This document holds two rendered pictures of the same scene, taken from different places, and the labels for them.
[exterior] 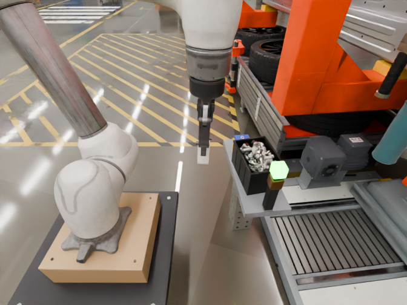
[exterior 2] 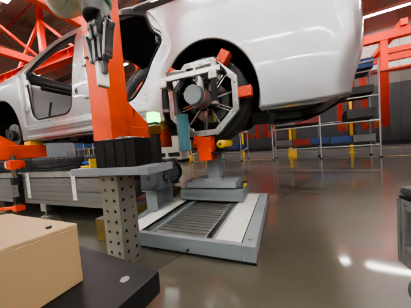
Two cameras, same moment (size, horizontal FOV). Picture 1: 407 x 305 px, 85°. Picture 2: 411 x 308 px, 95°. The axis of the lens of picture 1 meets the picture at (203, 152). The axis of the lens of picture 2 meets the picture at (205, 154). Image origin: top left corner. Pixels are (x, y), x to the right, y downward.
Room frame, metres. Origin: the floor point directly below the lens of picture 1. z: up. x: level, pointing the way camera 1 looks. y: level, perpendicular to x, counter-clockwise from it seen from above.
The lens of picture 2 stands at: (-0.06, 0.36, 0.51)
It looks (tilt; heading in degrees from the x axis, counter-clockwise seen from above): 3 degrees down; 298
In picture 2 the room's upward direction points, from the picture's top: 4 degrees counter-clockwise
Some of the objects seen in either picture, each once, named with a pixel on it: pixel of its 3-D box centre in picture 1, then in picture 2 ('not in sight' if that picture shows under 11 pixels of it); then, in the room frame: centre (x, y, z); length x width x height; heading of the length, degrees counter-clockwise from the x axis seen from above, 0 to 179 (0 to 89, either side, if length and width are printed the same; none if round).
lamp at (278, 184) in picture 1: (275, 181); (154, 129); (0.47, -0.23, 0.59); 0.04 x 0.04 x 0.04; 6
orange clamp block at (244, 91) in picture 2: not in sight; (245, 91); (0.29, -0.93, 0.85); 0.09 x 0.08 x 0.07; 6
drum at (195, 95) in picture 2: not in sight; (198, 97); (0.59, -0.82, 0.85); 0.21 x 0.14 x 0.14; 96
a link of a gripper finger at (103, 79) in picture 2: (203, 153); (103, 74); (0.44, 0.00, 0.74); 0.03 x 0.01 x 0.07; 87
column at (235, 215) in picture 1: (243, 198); (121, 217); (0.70, -0.20, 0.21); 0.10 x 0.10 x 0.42; 6
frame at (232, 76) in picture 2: not in sight; (202, 99); (0.60, -0.89, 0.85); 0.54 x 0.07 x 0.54; 6
